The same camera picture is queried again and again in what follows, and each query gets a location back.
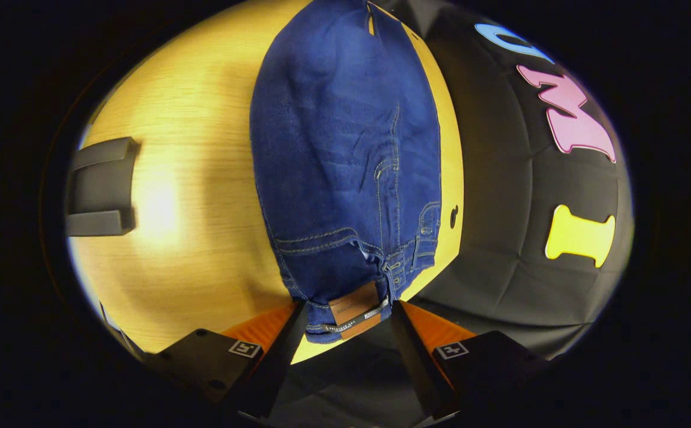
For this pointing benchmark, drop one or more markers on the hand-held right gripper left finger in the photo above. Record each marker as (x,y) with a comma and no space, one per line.
(280,368)

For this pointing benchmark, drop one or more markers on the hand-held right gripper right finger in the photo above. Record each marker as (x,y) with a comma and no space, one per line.
(420,368)

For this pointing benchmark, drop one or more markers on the blue denim jeans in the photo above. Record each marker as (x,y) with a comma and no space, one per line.
(339,148)

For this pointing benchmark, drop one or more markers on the black backdrop cloth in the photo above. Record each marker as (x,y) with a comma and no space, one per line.
(500,178)

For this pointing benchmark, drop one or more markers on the dark grey bracket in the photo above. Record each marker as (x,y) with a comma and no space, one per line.
(99,184)

